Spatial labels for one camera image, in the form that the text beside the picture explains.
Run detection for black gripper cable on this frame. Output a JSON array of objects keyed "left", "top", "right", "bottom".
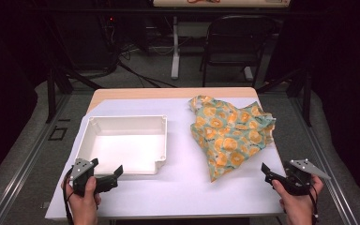
[
  {"left": 307, "top": 184, "right": 321, "bottom": 225},
  {"left": 62, "top": 168, "right": 76, "bottom": 225}
]

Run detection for black computer tower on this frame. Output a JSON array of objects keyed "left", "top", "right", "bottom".
[{"left": 54, "top": 10, "right": 120, "bottom": 72}]

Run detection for white plastic box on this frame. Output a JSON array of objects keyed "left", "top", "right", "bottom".
[{"left": 74, "top": 114, "right": 169, "bottom": 176}]

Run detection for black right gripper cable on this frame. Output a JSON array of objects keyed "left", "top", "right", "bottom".
[{"left": 307, "top": 184, "right": 321, "bottom": 225}]

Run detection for person's right hand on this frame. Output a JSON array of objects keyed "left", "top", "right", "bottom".
[{"left": 271, "top": 174, "right": 324, "bottom": 218}]

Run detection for black metal stand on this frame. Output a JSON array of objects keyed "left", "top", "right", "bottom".
[
  {"left": 44, "top": 66, "right": 103, "bottom": 125},
  {"left": 256, "top": 67, "right": 314, "bottom": 128}
]

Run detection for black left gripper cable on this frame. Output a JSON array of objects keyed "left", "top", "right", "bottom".
[{"left": 62, "top": 168, "right": 76, "bottom": 225}]

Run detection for white table mat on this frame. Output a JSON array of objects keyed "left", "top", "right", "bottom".
[{"left": 44, "top": 97, "right": 287, "bottom": 220}]

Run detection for person's left hand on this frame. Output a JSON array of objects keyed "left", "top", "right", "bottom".
[{"left": 61, "top": 175, "right": 103, "bottom": 218}]

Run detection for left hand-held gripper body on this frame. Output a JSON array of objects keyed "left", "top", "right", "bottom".
[{"left": 69, "top": 157, "right": 120, "bottom": 198}]

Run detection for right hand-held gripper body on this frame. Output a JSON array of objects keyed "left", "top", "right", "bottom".
[{"left": 264, "top": 158, "right": 332, "bottom": 197}]

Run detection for aluminium floor rail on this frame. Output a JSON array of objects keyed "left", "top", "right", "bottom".
[
  {"left": 288, "top": 96, "right": 359, "bottom": 225},
  {"left": 0, "top": 93, "right": 73, "bottom": 225}
]

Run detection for orange slice print cloth bag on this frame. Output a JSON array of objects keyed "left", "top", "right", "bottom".
[{"left": 188, "top": 95, "right": 277, "bottom": 183}]

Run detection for black floor cables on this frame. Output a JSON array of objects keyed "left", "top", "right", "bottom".
[{"left": 114, "top": 43, "right": 178, "bottom": 89}]

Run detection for white desk leg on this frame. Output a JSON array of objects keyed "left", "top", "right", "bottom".
[
  {"left": 243, "top": 65, "right": 255, "bottom": 83},
  {"left": 170, "top": 15, "right": 181, "bottom": 81}
]

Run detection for black folding chair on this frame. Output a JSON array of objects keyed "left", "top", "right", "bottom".
[{"left": 199, "top": 14, "right": 279, "bottom": 89}]

